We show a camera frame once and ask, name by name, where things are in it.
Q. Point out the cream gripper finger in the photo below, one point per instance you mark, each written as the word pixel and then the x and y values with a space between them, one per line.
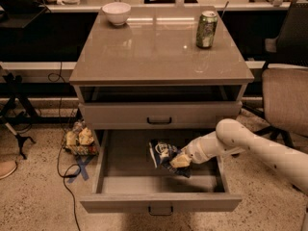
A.
pixel 181 160

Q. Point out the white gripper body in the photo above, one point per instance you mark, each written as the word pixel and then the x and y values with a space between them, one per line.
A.
pixel 192 152

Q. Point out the blue chip bag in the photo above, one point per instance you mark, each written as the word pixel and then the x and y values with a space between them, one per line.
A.
pixel 162 153

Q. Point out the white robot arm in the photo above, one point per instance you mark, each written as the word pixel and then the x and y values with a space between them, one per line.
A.
pixel 231 134

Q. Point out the open grey middle drawer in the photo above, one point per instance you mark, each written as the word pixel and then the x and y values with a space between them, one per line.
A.
pixel 126 180

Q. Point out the closed grey upper drawer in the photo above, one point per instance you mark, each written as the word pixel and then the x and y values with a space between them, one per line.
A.
pixel 191 115

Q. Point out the grey drawer cabinet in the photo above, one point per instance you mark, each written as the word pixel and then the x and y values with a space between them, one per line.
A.
pixel 154 58

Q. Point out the blue tape cross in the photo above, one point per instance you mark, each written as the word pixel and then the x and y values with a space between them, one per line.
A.
pixel 82 162

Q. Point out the snack bags pile on floor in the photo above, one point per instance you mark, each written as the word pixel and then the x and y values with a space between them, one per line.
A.
pixel 79 140

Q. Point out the green soda can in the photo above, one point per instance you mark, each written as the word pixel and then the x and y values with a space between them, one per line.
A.
pixel 206 29

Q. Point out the white ceramic bowl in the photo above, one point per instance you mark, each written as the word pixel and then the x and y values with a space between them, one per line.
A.
pixel 117 12

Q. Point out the round beige floor object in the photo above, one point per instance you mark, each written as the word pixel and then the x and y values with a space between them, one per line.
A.
pixel 7 168

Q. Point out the black chair at left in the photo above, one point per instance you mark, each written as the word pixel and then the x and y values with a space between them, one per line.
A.
pixel 18 14

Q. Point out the black upper drawer handle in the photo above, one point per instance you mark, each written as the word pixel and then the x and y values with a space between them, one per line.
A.
pixel 159 121

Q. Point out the black drawer handle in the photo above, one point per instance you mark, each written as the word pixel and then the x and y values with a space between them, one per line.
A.
pixel 159 121
pixel 160 211

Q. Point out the black middle drawer handle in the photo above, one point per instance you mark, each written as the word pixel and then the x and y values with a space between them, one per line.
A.
pixel 160 211

